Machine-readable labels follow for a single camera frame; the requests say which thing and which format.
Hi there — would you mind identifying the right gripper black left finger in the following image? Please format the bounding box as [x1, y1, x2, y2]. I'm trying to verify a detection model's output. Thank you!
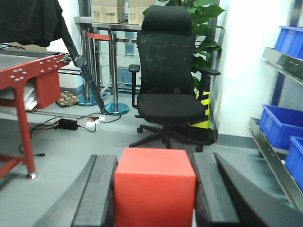
[34, 155, 118, 227]

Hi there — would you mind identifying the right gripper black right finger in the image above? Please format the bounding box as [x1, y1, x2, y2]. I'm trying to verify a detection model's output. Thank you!
[193, 153, 303, 227]

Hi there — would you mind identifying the red magnetic cube block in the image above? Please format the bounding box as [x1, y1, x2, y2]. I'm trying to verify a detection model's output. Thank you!
[114, 148, 196, 227]

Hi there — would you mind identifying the white power strip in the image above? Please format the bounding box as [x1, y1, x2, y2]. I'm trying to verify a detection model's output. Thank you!
[85, 116, 106, 128]

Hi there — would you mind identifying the blue plastic bin lower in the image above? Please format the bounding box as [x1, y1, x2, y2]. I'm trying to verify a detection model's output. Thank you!
[285, 136, 303, 190]

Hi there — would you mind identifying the blue plastic bin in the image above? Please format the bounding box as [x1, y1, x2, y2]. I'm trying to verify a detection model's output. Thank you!
[274, 26, 303, 59]
[285, 136, 303, 190]
[259, 105, 303, 149]

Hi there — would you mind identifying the black power adapter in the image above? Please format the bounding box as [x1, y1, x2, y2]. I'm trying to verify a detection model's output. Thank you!
[55, 119, 78, 131]

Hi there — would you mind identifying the blue plastic bin middle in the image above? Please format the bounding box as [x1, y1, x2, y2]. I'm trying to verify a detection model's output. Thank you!
[259, 105, 303, 149]

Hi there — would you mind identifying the black office chair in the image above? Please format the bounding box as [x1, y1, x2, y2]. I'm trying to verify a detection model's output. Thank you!
[129, 5, 205, 152]

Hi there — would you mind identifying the black tripod leg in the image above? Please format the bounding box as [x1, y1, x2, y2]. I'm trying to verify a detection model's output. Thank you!
[61, 21, 105, 113]

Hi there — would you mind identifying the metal shelving rack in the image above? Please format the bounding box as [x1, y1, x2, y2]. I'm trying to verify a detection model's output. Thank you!
[249, 0, 303, 210]

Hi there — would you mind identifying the blue plastic bin upper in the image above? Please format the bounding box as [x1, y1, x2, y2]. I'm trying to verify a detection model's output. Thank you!
[274, 26, 303, 59]

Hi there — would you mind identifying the green potted plant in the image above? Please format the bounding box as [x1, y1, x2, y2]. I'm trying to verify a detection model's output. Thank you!
[164, 0, 225, 93]

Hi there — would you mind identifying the black cloth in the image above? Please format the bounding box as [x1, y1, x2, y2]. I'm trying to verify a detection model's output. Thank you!
[0, 0, 71, 47]

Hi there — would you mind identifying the cardboard box on ledge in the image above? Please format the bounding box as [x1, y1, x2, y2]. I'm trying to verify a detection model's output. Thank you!
[91, 0, 125, 24]
[128, 0, 154, 25]

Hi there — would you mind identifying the chrome stanchion post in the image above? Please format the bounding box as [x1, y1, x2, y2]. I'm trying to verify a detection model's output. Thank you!
[105, 30, 129, 115]

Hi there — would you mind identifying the red metal table frame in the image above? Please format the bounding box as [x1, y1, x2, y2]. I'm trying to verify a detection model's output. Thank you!
[0, 49, 70, 179]

